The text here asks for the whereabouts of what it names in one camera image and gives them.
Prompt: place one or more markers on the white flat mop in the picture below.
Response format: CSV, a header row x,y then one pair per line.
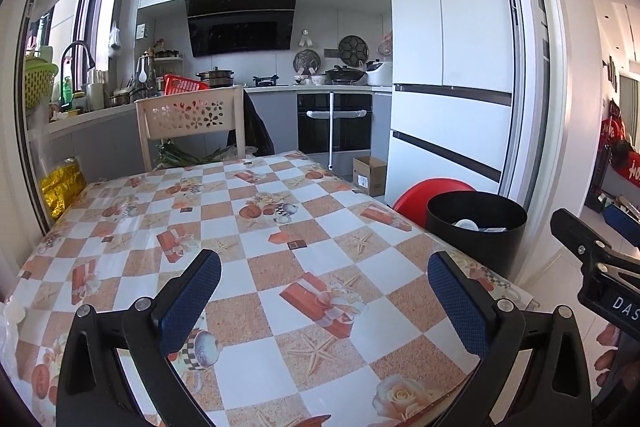
x,y
331,142

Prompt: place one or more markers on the black wok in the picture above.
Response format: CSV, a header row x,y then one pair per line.
x,y
345,75

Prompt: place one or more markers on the red plastic basket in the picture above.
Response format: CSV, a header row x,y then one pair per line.
x,y
182,84

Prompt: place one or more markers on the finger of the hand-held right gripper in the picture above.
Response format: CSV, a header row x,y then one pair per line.
x,y
622,218
575,229

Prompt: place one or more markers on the black trash bin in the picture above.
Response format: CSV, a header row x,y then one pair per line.
x,y
480,257

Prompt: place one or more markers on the green bottle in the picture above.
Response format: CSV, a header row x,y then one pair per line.
x,y
66,92

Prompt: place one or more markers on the green plastic basket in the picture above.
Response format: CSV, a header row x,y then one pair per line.
x,y
37,82

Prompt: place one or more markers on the white refrigerator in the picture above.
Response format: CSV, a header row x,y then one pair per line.
x,y
450,32

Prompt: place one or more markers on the red round stool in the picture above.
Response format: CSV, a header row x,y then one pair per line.
x,y
415,202

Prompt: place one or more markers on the white rice cooker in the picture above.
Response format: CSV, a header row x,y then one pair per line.
x,y
379,73

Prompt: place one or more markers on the red printed bag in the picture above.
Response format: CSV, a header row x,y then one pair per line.
x,y
612,132

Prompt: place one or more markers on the patterned round plate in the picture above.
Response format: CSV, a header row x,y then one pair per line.
x,y
306,62

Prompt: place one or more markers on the kitchen faucet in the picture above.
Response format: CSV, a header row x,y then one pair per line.
x,y
75,47

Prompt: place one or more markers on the black built-in oven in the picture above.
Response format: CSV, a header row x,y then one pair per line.
x,y
350,132

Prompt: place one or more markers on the person's right hand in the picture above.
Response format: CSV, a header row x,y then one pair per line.
x,y
607,349

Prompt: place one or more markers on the gold foil bag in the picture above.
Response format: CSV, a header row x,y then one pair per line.
x,y
62,187

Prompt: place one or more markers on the black range hood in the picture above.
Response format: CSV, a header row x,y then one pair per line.
x,y
240,27

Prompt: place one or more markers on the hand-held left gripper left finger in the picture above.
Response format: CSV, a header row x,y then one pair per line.
x,y
192,302

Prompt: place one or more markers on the beige perforated chair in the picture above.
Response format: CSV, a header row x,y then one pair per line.
x,y
190,114

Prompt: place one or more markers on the cardboard box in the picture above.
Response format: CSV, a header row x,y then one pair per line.
x,y
370,177

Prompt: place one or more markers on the grey kitchen counter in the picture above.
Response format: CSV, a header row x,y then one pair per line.
x,y
285,122

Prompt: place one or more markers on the green onions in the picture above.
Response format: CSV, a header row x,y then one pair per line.
x,y
175,154

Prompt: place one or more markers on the hanging white plastic bag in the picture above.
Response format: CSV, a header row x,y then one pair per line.
x,y
115,39

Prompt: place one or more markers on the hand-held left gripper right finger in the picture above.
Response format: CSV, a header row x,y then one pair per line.
x,y
457,307

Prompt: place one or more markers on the white bowls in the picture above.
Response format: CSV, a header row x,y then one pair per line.
x,y
310,80

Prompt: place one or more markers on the spice rack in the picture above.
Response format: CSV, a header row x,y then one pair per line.
x,y
167,57

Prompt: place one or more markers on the dark jacket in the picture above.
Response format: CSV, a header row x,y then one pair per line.
x,y
257,132

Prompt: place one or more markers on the sliding door frame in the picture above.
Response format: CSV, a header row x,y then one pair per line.
x,y
530,57

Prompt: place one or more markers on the gas stove burner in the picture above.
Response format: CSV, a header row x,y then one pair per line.
x,y
265,80

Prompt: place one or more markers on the dark flower-shaped tray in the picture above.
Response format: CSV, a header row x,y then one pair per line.
x,y
353,49

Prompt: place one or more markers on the clear plastic bag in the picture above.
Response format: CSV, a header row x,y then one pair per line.
x,y
10,337

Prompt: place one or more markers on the checkered printed tablecloth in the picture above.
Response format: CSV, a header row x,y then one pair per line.
x,y
280,227

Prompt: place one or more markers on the printed paper cup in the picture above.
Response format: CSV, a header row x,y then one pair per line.
x,y
466,224

